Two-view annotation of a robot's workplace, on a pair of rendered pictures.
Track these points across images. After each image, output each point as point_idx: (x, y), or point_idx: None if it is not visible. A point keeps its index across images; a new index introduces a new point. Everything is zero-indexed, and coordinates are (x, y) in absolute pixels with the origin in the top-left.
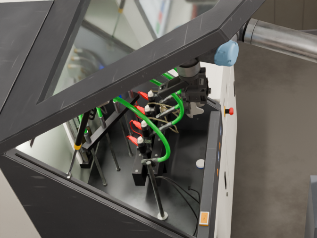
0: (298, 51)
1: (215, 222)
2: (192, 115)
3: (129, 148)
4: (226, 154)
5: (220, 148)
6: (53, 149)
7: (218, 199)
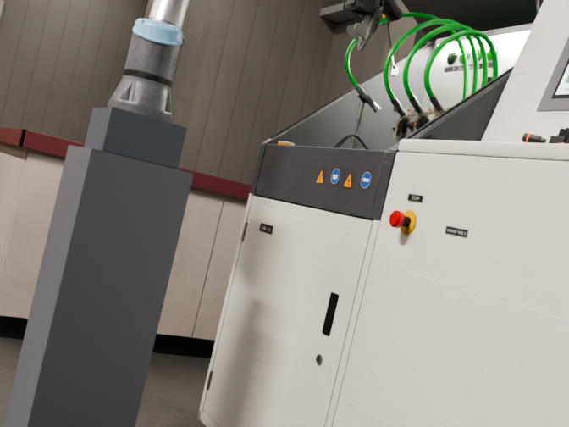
0: None
1: (281, 204)
2: (359, 46)
3: None
4: (366, 323)
5: (347, 190)
6: None
7: (300, 214)
